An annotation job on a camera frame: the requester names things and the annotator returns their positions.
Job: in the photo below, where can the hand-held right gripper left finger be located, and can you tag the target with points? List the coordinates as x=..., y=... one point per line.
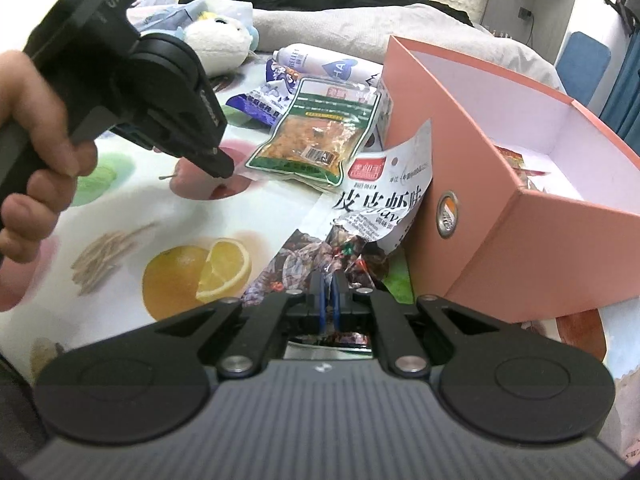
x=323, y=305

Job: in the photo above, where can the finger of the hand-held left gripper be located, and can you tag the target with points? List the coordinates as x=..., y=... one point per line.
x=200, y=130

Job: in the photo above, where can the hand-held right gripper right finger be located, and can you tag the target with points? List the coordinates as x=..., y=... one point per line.
x=339, y=305

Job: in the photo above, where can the green snack packet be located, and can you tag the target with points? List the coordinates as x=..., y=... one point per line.
x=310, y=130

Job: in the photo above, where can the white seafood snack bag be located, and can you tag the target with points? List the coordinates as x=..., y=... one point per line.
x=370, y=195

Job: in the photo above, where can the pink cardboard box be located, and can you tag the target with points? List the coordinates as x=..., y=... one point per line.
x=525, y=240

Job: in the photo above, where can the person's left hand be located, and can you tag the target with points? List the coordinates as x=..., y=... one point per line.
x=30, y=95

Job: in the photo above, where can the blue white snack packet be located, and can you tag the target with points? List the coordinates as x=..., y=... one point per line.
x=260, y=102
x=280, y=77

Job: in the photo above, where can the fruit printed bedsheet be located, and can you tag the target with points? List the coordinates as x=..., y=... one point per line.
x=150, y=210

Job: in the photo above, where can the blue white penguin plush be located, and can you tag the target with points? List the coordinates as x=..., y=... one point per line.
x=220, y=37

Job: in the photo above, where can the white spray can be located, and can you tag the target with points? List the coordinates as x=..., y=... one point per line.
x=325, y=62

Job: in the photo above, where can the grey blanket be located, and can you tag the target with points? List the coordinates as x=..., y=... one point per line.
x=350, y=25

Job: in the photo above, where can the white printed snack packet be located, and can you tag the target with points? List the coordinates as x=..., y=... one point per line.
x=382, y=110

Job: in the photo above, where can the red snack packet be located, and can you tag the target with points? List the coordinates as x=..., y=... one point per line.
x=515, y=162

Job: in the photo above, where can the bedside clutter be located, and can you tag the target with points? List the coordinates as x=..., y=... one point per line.
x=500, y=34

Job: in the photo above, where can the blue padded board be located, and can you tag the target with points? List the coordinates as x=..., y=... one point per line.
x=582, y=65

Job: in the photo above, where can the blue curtain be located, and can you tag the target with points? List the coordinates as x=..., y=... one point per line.
x=625, y=95

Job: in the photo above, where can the black wall socket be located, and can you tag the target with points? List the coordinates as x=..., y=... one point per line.
x=525, y=12

